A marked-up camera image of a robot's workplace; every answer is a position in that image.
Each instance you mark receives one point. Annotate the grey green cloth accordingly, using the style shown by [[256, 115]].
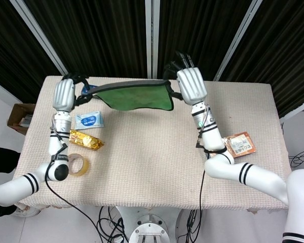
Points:
[[139, 97]]

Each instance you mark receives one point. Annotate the beige woven tablecloth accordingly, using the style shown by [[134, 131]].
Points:
[[152, 162]]

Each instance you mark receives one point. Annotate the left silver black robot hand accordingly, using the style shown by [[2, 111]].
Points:
[[64, 94]]

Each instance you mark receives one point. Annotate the brown cardboard box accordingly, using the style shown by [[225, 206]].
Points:
[[19, 119]]

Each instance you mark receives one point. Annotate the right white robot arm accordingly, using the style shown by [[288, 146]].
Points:
[[243, 167]]

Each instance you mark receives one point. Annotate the dark blue printed box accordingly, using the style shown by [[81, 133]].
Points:
[[84, 89]]

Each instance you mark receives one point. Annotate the orange printed food packet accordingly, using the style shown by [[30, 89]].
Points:
[[240, 144]]

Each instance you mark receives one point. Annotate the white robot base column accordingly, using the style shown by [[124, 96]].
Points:
[[148, 227]]

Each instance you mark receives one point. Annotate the clear packing tape roll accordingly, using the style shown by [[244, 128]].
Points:
[[79, 165]]

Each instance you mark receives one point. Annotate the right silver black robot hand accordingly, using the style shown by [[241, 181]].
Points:
[[192, 84]]

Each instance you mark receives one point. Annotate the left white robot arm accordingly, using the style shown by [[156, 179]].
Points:
[[35, 162]]

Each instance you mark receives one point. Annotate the gold foil snack pack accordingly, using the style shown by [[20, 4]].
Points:
[[86, 139]]

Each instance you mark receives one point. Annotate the white metal frame post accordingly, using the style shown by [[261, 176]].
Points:
[[152, 38], [39, 35], [236, 40]]

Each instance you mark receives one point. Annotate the light blue wet wipes pack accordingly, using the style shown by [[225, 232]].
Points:
[[89, 121]]

